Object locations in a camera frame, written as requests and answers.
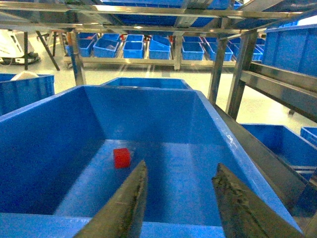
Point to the blue bin behind target bin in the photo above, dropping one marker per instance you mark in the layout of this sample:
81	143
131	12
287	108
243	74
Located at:
164	83

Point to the blue crate with white item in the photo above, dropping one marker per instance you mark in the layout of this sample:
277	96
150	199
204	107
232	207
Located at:
15	94

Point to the red magnetic cube block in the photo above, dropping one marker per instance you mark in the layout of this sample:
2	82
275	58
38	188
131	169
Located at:
122	158

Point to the blue bin lower right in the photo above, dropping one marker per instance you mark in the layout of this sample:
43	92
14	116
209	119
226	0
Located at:
294	150

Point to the far steel shelf with bins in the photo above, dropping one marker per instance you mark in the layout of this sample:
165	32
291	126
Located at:
175	52

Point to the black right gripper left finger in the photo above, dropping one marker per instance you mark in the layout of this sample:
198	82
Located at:
122	216

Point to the large blue target bin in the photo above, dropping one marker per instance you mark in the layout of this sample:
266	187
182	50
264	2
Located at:
57	167

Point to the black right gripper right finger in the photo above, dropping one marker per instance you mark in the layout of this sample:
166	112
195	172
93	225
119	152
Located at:
243	214

